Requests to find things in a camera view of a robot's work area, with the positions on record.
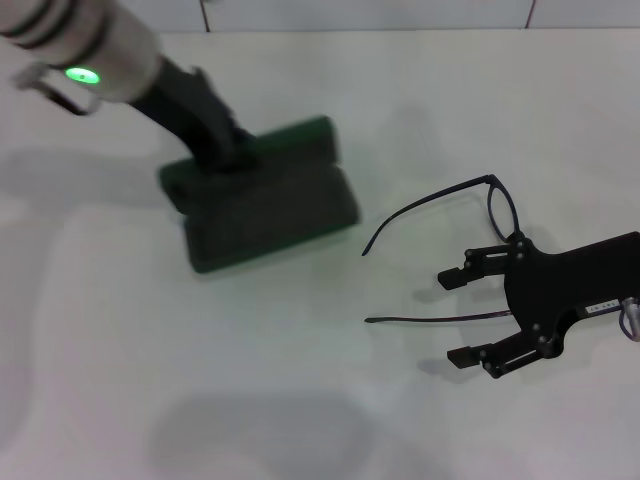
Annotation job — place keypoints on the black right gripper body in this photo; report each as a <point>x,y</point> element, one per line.
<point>545,290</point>

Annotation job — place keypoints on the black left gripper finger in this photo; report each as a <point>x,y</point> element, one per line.
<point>244,150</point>
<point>215,169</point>

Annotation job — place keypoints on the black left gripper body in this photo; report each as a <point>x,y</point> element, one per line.
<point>185,115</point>

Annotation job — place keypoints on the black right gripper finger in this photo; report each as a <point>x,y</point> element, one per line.
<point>500,357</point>
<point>475,262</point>

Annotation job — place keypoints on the green glasses case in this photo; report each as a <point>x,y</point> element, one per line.
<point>280,220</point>

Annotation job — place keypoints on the black round glasses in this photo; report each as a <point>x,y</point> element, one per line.
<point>492,179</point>

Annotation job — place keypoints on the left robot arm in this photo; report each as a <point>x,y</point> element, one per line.
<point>100,30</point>

